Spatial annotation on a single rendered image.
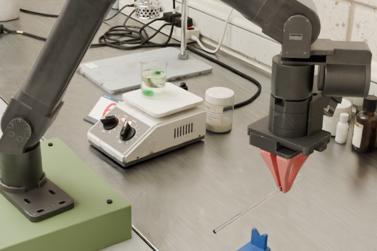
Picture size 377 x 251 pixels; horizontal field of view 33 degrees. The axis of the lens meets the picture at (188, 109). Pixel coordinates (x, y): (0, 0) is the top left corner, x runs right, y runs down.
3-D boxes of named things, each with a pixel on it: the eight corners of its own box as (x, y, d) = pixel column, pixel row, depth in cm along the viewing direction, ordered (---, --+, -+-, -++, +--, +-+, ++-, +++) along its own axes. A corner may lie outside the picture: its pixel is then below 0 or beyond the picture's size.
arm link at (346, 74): (359, 83, 89) (369, 0, 85) (368, 107, 82) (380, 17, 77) (277, 80, 91) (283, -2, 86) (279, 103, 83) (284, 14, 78)
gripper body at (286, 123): (272, 124, 95) (274, 77, 92) (331, 144, 88) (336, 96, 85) (245, 138, 90) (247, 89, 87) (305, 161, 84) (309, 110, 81)
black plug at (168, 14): (163, 24, 185) (163, 17, 184) (155, 20, 189) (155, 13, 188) (183, 21, 189) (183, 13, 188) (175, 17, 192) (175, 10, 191)
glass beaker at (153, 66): (134, 98, 123) (134, 59, 120) (148, 89, 128) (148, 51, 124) (161, 105, 121) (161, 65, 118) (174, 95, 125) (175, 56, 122)
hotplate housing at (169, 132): (124, 170, 114) (123, 130, 111) (86, 143, 124) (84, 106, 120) (215, 137, 128) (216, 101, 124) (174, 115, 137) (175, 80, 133)
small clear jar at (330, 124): (343, 125, 135) (346, 96, 132) (350, 137, 129) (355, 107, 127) (316, 125, 134) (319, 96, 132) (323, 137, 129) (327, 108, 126)
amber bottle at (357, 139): (374, 144, 127) (382, 94, 122) (374, 154, 123) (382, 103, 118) (352, 141, 128) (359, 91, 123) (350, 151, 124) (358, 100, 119)
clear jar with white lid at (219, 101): (215, 119, 136) (216, 84, 132) (238, 126, 132) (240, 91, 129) (197, 128, 131) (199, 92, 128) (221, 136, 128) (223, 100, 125)
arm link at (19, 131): (50, 95, 96) (14, 93, 96) (30, 119, 88) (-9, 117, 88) (53, 133, 98) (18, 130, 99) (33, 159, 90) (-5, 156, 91)
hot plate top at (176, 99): (156, 119, 116) (156, 114, 116) (119, 98, 125) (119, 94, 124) (205, 103, 123) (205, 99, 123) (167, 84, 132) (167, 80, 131)
